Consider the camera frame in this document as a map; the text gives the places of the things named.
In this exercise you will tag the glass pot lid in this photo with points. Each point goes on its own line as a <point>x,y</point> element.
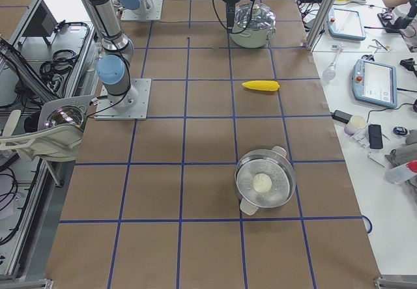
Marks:
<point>257,16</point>

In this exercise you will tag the yellow corn cob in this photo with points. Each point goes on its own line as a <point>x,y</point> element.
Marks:
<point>262,85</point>

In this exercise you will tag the large steel pot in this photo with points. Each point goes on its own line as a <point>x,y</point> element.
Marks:
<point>254,38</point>

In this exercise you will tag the steel steamer pot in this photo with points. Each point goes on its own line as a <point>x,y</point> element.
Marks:
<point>272,162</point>

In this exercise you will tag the far teach pendant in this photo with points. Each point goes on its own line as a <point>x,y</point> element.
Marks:
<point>345,24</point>

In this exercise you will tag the teach pendant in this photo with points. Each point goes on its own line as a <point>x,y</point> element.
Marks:
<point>345,24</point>
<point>375,83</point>

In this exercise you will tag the black power adapter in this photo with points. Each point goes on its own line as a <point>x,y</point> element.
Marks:
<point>341,116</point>

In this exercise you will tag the near teach pendant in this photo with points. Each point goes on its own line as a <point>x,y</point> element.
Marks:
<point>375,83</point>

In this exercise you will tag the purple white cup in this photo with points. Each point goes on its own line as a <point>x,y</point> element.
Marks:
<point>355,124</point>

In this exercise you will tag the white steamed bun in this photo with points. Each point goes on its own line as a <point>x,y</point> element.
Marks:
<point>262,183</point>

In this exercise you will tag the black monitor on floor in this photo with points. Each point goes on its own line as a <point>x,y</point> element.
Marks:
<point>42,24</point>

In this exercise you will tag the glass lid on chair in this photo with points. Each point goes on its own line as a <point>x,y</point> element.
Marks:
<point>67,114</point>

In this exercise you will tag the black phone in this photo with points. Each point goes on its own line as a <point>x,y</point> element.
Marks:
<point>375,136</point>

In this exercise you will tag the black computer mouse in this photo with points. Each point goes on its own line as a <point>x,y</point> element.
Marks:
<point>400,131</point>

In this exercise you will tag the grey cloth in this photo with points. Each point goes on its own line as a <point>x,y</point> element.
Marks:
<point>404,154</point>

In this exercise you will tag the plastic bottle red cap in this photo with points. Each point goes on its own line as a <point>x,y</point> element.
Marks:
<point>401,173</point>

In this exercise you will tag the aluminium frame post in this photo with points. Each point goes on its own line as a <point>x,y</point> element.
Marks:
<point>318,23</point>

